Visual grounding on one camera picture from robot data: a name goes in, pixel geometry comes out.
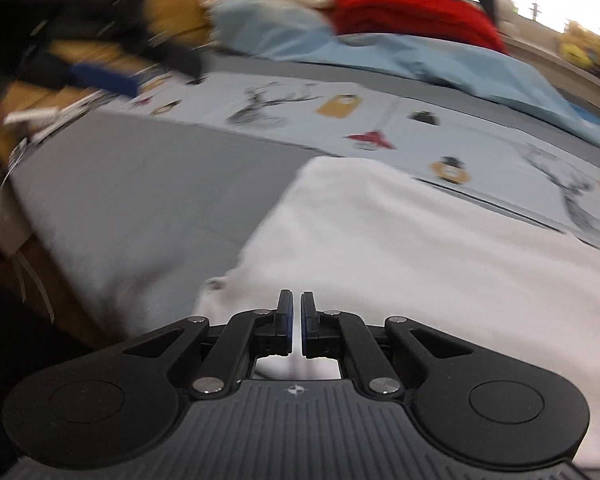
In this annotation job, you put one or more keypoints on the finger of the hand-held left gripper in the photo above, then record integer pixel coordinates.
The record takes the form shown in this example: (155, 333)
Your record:
(177, 57)
(105, 80)

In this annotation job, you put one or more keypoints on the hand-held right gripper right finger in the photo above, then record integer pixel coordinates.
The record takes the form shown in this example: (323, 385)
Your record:
(306, 332)

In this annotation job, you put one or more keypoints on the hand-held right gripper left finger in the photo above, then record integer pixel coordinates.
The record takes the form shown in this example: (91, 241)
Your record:
(288, 332)

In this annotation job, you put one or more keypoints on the white long-sleeve shirt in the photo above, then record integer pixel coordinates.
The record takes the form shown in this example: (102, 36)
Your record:
(405, 240)

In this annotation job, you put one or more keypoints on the grey printed bed sheet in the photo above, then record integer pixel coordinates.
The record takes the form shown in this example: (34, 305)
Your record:
(130, 185)

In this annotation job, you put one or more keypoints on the light blue quilt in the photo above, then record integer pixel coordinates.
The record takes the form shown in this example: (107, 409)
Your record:
(405, 55)

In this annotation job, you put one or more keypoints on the red folded blanket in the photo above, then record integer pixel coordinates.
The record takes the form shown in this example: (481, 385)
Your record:
(410, 12)

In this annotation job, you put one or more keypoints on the windowsill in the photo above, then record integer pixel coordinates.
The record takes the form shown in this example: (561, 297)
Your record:
(535, 55)

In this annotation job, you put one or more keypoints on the yellow plush toy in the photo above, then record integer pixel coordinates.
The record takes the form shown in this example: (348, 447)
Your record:
(582, 45)

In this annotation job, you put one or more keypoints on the wooden bed frame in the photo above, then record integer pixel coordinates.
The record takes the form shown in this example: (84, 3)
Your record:
(65, 305)

